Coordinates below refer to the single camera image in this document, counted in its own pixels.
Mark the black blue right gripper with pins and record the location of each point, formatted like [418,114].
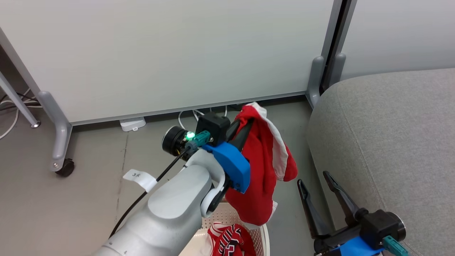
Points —
[341,245]

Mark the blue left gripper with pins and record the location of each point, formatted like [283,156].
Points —
[233,163]

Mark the red garment with white trim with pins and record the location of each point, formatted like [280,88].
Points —
[259,170]

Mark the red garment with black print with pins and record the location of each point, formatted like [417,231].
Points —
[231,241]

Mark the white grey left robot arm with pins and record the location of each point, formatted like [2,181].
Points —
[170,209]

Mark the cream perforated laundry basket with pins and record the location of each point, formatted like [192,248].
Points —
[224,215]

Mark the grey fabric sofa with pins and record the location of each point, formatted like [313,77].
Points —
[391,142]

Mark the white rolling partition panel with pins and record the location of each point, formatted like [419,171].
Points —
[177,53]

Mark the small white plug adapter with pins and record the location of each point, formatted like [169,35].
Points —
[132,123]

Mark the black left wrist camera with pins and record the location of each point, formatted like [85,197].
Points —
[213,126]

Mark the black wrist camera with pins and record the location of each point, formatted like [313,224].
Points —
[213,126]
[380,222]

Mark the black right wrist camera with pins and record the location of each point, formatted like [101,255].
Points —
[380,222]

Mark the white partition panel with bracket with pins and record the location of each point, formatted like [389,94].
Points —
[398,32]

